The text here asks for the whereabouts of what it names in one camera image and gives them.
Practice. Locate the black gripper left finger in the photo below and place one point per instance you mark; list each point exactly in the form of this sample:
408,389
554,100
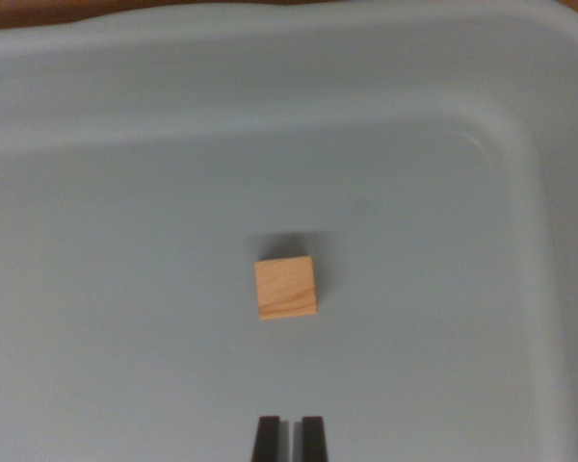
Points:
269,440

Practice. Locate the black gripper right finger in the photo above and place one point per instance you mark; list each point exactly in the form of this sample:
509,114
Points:
313,440

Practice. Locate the wooden cube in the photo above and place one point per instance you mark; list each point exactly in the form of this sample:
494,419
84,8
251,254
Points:
285,288

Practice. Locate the grey plastic tub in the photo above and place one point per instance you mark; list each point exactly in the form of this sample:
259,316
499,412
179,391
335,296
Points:
125,240

